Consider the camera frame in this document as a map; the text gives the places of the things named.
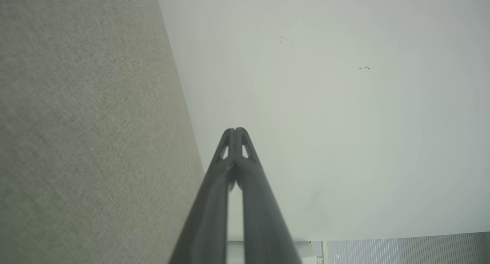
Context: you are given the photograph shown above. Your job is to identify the grey ribbed panel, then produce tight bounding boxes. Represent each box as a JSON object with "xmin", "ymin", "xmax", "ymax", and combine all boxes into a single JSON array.
[{"xmin": 327, "ymin": 231, "xmax": 490, "ymax": 264}]

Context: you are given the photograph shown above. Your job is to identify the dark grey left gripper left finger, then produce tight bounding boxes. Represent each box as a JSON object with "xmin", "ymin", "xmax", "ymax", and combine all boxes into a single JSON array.
[{"xmin": 168, "ymin": 128, "xmax": 235, "ymax": 264}]

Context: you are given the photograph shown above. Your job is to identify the grey fabric sofa seat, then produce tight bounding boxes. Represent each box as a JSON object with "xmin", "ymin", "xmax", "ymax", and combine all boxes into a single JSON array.
[{"xmin": 0, "ymin": 0, "xmax": 206, "ymax": 264}]

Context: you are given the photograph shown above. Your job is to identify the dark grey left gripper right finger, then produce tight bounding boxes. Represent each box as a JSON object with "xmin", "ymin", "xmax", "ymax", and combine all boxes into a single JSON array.
[{"xmin": 234, "ymin": 127, "xmax": 301, "ymax": 264}]

